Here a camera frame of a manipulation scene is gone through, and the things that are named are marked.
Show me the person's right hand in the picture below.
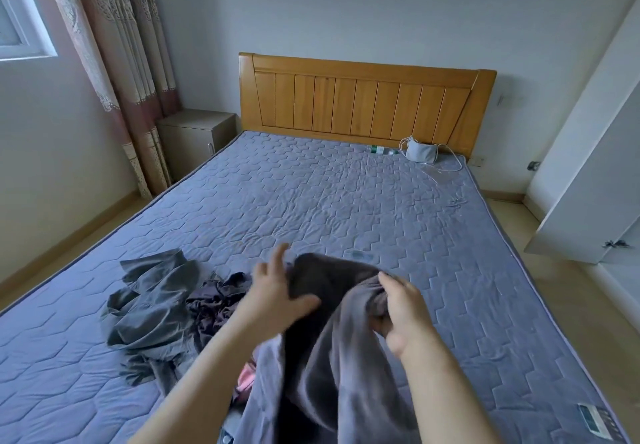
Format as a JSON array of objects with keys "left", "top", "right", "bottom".
[{"left": 374, "top": 271, "right": 439, "bottom": 362}]

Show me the person's left hand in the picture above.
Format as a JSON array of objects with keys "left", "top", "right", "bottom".
[{"left": 234, "top": 243, "right": 324, "bottom": 348}]

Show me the dark purple garment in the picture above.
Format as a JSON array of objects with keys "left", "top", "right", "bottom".
[{"left": 187, "top": 269, "right": 254, "bottom": 352}]

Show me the pink pajama shirt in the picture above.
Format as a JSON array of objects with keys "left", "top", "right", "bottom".
[{"left": 231, "top": 359, "right": 260, "bottom": 412}]

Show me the grey printed t-shirt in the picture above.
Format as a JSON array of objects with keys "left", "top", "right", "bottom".
[{"left": 232, "top": 251, "right": 423, "bottom": 444}]

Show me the grey button-up shirt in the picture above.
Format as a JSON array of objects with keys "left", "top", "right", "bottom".
[{"left": 99, "top": 249, "right": 217, "bottom": 397}]

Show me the blue quilted mattress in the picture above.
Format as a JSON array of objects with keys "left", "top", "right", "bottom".
[{"left": 0, "top": 131, "right": 634, "bottom": 444}]

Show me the white wardrobe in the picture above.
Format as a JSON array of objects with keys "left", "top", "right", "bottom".
[{"left": 522, "top": 0, "right": 640, "bottom": 338}]

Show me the person's left forearm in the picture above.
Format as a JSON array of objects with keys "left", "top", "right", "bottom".
[{"left": 128, "top": 327, "right": 276, "bottom": 444}]

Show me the person's right forearm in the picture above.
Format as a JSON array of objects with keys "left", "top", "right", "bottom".
[{"left": 393, "top": 337, "right": 503, "bottom": 444}]

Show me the white face mask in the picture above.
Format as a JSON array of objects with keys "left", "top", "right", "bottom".
[{"left": 422, "top": 143, "right": 471, "bottom": 182}]

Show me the wooden bedside table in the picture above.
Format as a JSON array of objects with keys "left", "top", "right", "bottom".
[{"left": 156, "top": 109, "right": 242, "bottom": 184}]

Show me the orange wooden board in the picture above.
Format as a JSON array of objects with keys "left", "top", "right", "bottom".
[{"left": 237, "top": 53, "right": 499, "bottom": 161}]

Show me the patterned curtain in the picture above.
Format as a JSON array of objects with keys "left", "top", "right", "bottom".
[{"left": 38, "top": 0, "right": 184, "bottom": 201}]

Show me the grey framed window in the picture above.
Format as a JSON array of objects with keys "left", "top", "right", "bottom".
[{"left": 0, "top": 0, "right": 59, "bottom": 63}]

